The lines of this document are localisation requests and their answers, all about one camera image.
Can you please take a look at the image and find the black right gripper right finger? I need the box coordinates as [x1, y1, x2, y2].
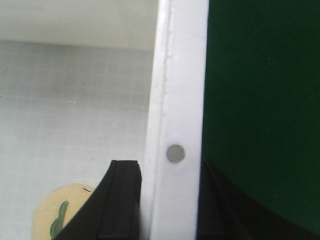
[197, 159, 320, 240]

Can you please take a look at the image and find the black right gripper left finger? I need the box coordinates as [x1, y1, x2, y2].
[56, 160, 142, 240]

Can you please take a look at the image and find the yellow plush toy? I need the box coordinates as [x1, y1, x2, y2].
[31, 183, 95, 240]

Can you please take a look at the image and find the white plastic Totelife crate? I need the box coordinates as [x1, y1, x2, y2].
[0, 0, 209, 240]

